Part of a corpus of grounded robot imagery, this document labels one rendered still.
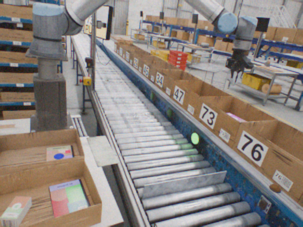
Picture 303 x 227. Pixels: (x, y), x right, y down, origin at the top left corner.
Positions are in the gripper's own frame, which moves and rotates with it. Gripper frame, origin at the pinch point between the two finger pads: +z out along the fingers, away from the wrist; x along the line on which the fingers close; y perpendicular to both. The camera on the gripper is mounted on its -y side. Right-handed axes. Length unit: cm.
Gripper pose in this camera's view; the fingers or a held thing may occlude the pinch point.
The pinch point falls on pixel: (234, 84)
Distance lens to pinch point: 137.9
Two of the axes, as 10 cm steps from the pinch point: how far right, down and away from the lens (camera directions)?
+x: -9.1, 0.6, -4.1
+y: -4.0, -4.0, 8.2
